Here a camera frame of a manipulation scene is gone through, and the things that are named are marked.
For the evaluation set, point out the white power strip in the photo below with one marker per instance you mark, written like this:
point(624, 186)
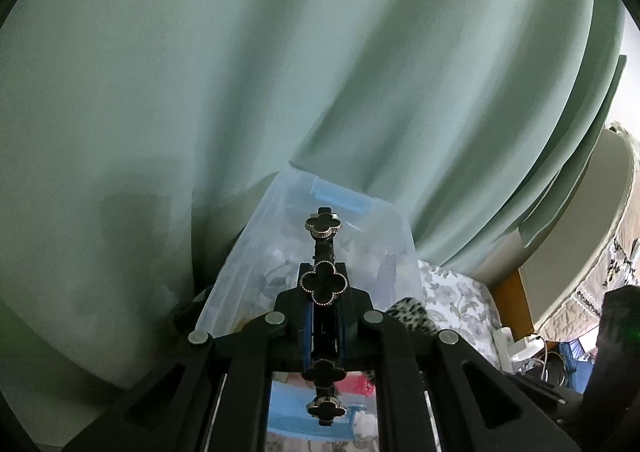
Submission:
point(503, 340)

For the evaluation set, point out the white charger adapter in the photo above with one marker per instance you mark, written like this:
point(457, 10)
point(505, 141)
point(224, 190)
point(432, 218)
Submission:
point(525, 348)

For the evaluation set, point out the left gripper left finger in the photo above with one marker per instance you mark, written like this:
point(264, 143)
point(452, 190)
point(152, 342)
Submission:
point(212, 396)

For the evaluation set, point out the floral white blanket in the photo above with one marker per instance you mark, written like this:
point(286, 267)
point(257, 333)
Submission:
point(452, 301)

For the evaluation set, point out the green curtain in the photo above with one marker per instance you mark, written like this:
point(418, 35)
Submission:
point(138, 135)

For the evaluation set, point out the orange wooden bed frame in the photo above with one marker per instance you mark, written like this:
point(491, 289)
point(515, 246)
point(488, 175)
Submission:
point(510, 299)

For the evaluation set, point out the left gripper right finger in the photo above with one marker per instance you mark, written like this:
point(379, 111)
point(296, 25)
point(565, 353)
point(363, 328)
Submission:
point(437, 392)

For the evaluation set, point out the red hair claw clip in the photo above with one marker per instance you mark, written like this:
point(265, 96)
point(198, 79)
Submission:
point(387, 273)

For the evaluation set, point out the white bed headboard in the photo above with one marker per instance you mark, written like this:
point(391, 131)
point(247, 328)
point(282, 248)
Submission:
point(554, 287)

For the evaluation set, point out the pink plastic clip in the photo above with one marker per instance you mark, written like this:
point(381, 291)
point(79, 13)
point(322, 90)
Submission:
point(357, 383)

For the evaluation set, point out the clear plastic storage bin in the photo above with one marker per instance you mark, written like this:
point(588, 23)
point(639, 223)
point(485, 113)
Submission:
point(265, 260)

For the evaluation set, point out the beige quilted bedspread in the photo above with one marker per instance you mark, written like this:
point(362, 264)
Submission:
point(597, 249)

